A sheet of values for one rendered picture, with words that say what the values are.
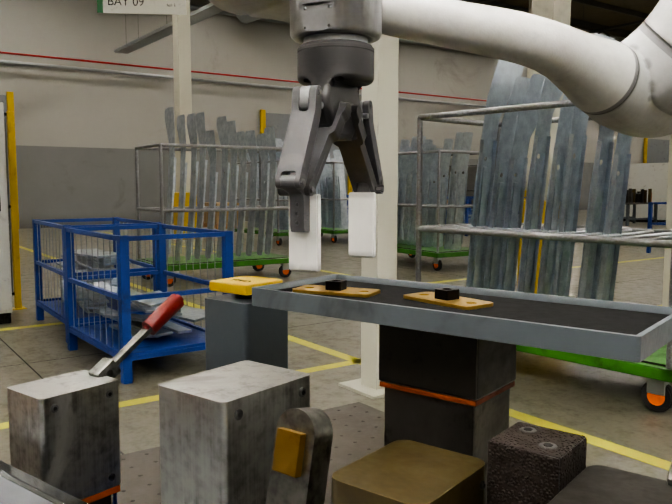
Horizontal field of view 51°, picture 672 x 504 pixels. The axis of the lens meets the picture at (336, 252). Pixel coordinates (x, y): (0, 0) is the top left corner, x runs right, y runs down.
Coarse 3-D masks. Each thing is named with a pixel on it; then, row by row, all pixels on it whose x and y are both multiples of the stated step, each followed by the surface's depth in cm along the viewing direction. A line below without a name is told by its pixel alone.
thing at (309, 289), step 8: (328, 280) 70; (336, 280) 71; (344, 280) 70; (296, 288) 71; (304, 288) 71; (312, 288) 71; (320, 288) 71; (328, 288) 70; (336, 288) 69; (344, 288) 70; (352, 288) 71; (360, 288) 71; (352, 296) 68; (360, 296) 67; (368, 296) 67
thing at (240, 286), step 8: (216, 280) 79; (224, 280) 79; (232, 280) 79; (240, 280) 79; (248, 280) 79; (256, 280) 79; (264, 280) 79; (272, 280) 79; (280, 280) 80; (216, 288) 79; (224, 288) 78; (232, 288) 77; (240, 288) 76; (248, 288) 76; (240, 296) 79; (248, 296) 79
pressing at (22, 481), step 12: (0, 468) 66; (12, 468) 66; (0, 480) 64; (12, 480) 64; (24, 480) 63; (36, 480) 63; (0, 492) 61; (12, 492) 61; (24, 492) 61; (36, 492) 61; (48, 492) 60; (60, 492) 60
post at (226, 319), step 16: (208, 304) 79; (224, 304) 77; (240, 304) 76; (208, 320) 79; (224, 320) 77; (240, 320) 76; (256, 320) 76; (272, 320) 78; (208, 336) 79; (224, 336) 78; (240, 336) 76; (256, 336) 77; (272, 336) 79; (208, 352) 79; (224, 352) 78; (240, 352) 76; (256, 352) 77; (272, 352) 79; (208, 368) 80
